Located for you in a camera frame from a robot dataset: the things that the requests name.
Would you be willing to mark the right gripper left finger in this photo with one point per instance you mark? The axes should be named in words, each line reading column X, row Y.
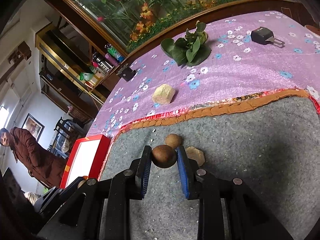
column 143, row 171

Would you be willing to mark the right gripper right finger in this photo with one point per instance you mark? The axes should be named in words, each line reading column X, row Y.
column 187, row 171

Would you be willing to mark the brown round fruit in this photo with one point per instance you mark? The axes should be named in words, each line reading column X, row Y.
column 163, row 156
column 173, row 140

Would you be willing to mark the tan fruit piece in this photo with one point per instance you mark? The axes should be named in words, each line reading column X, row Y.
column 195, row 154

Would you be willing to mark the brown round fruit on mat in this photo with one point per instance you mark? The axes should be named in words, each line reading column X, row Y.
column 173, row 140

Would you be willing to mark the red white tray box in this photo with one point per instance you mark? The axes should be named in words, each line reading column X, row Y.
column 87, row 159

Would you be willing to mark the grey felt mat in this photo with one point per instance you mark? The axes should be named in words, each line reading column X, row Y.
column 274, row 149

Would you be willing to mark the person in brown coat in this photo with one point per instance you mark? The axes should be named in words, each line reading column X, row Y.
column 40, row 163

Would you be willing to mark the green leafy vegetable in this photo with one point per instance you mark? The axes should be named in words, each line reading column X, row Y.
column 190, row 50

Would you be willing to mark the purple floral tablecloth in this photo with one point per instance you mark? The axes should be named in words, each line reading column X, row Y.
column 236, row 67

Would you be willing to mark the black car key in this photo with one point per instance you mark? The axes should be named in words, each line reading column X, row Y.
column 265, row 36

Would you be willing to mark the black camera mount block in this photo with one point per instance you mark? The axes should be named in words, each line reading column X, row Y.
column 126, row 73

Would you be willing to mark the framed wall picture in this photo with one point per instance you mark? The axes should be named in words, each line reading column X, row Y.
column 33, row 126

